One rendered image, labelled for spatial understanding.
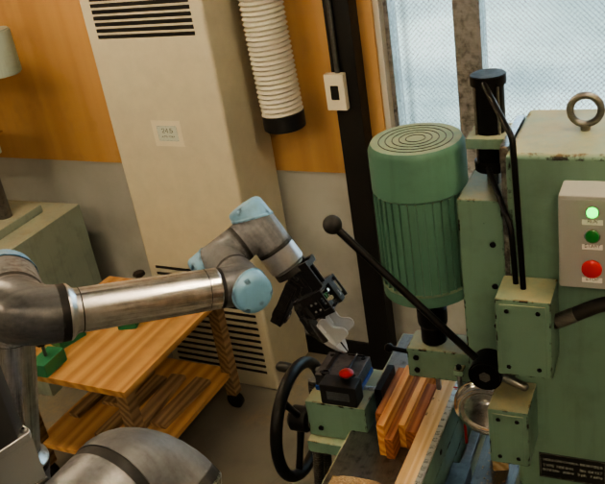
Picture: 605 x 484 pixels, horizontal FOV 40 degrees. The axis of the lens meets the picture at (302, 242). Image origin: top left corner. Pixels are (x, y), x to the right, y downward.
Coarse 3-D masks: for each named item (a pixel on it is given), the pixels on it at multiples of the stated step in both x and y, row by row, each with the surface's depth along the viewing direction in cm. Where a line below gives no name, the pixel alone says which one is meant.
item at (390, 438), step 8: (416, 376) 178; (416, 384) 175; (408, 392) 173; (408, 400) 171; (400, 408) 169; (400, 416) 167; (392, 424) 165; (392, 432) 163; (384, 440) 162; (392, 440) 161; (392, 448) 162; (392, 456) 163
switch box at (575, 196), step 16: (560, 192) 126; (576, 192) 125; (592, 192) 124; (560, 208) 126; (576, 208) 124; (560, 224) 127; (576, 224) 126; (560, 240) 128; (576, 240) 127; (560, 256) 129; (576, 256) 128; (592, 256) 127; (560, 272) 131; (576, 272) 129
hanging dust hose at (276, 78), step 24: (240, 0) 277; (264, 0) 275; (264, 24) 277; (264, 48) 281; (288, 48) 285; (264, 72) 286; (288, 72) 287; (264, 96) 291; (288, 96) 289; (264, 120) 296; (288, 120) 292
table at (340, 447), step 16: (400, 352) 195; (384, 368) 191; (352, 432) 172; (368, 432) 171; (320, 448) 176; (336, 448) 174; (352, 448) 168; (368, 448) 167; (400, 448) 166; (448, 448) 165; (336, 464) 164; (352, 464) 164; (368, 464) 163; (384, 464) 162; (400, 464) 162; (448, 464) 165; (384, 480) 158
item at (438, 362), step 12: (420, 336) 170; (408, 348) 167; (420, 348) 166; (432, 348) 165; (444, 348) 165; (456, 348) 164; (408, 360) 168; (420, 360) 167; (432, 360) 166; (444, 360) 165; (456, 360) 163; (468, 360) 162; (420, 372) 168; (432, 372) 167; (444, 372) 166; (468, 372) 164
